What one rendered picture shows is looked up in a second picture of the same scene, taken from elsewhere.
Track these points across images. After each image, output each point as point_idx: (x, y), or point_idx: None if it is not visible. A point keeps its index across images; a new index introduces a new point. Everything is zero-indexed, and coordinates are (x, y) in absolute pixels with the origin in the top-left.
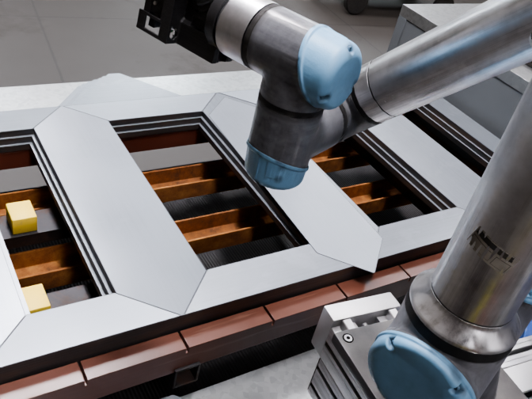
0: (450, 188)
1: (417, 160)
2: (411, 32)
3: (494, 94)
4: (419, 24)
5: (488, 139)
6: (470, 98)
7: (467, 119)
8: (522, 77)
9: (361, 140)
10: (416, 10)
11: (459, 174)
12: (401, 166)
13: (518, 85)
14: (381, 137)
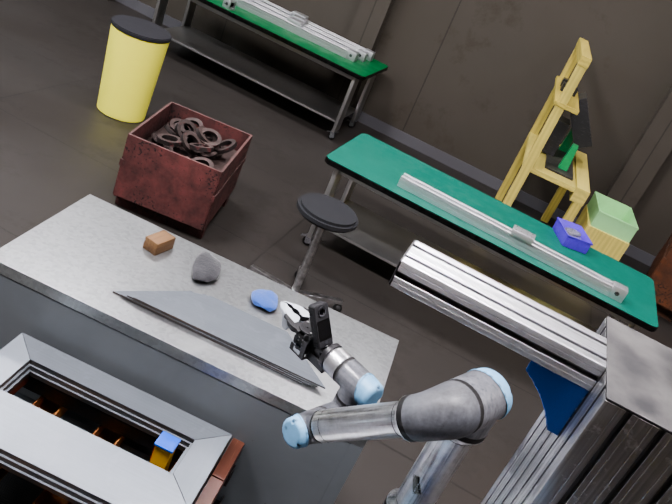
0: (127, 497)
1: (83, 474)
2: (6, 285)
3: (123, 347)
4: (16, 278)
5: (132, 397)
6: (98, 350)
7: (103, 377)
8: (148, 334)
9: (11, 469)
10: (6, 262)
11: (127, 469)
12: (70, 489)
13: (146, 340)
14: (34, 460)
